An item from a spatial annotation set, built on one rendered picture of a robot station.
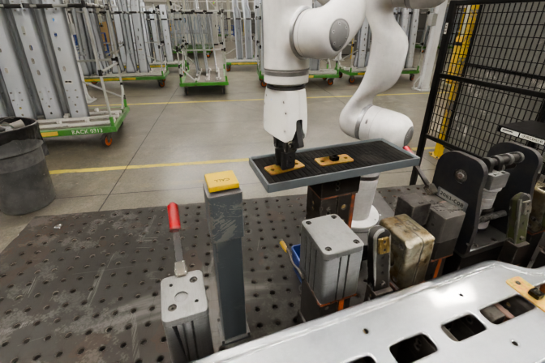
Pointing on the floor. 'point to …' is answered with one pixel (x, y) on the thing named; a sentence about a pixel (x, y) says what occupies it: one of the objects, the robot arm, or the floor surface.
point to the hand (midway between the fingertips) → (285, 157)
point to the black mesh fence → (479, 75)
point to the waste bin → (23, 167)
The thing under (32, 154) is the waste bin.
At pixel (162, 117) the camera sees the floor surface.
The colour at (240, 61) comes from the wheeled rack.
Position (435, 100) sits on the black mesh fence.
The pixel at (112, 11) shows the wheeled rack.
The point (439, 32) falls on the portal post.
